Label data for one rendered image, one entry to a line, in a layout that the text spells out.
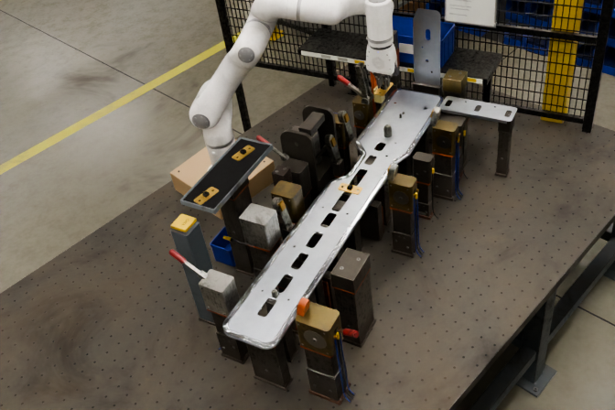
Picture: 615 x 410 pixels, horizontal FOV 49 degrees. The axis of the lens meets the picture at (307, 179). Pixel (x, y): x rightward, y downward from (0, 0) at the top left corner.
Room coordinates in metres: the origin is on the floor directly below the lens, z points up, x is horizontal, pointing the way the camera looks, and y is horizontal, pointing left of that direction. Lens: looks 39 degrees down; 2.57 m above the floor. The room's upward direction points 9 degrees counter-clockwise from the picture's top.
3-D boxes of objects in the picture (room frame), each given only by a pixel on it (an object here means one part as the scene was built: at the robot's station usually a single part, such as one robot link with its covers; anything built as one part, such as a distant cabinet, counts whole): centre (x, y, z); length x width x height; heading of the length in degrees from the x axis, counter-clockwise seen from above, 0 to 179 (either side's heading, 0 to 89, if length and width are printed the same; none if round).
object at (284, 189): (1.81, 0.09, 0.89); 0.12 x 0.08 x 0.38; 56
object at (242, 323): (1.82, -0.14, 1.00); 1.38 x 0.22 x 0.02; 146
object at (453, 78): (2.38, -0.67, 0.88); 0.08 x 0.08 x 0.36; 56
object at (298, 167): (1.93, 0.05, 0.89); 0.12 x 0.07 x 0.38; 56
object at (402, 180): (1.79, -0.33, 0.87); 0.12 x 0.07 x 0.35; 56
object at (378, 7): (2.04, -0.31, 1.55); 0.09 x 0.08 x 0.13; 162
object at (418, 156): (1.96, -0.45, 0.84); 0.10 x 0.05 x 0.29; 56
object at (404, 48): (2.65, -0.56, 1.09); 0.30 x 0.17 x 0.13; 55
